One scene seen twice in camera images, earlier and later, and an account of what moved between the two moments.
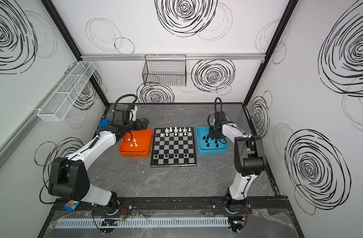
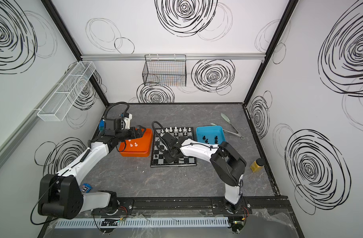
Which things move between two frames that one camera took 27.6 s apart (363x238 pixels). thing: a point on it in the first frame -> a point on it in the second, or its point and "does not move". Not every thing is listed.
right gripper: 215,134 -> 172,153
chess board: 173,147 does not move
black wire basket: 165,70 does not move
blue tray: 206,145 does not move
